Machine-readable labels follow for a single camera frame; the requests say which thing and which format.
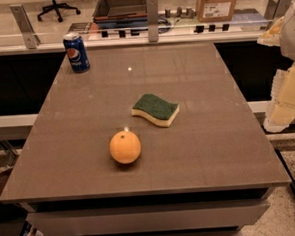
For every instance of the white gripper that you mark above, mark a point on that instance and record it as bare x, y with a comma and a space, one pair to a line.
293, 36

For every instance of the orange fruit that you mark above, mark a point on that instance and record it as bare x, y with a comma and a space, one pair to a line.
125, 147

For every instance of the blue pepsi can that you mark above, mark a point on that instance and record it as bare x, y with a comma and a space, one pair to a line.
75, 49

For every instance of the cardboard box with label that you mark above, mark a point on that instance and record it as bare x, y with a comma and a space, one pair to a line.
215, 10

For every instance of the green and yellow sponge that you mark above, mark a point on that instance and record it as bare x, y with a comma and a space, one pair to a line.
156, 110

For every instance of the grey open tray box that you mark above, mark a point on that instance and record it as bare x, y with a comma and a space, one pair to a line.
119, 9

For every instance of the black office chair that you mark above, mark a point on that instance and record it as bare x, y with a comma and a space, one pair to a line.
56, 7

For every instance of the grey table drawer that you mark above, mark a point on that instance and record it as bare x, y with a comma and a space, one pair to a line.
149, 218

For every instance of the right metal glass bracket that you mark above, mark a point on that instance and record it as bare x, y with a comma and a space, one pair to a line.
276, 9

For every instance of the left metal glass bracket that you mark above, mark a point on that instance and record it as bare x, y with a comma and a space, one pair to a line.
29, 36

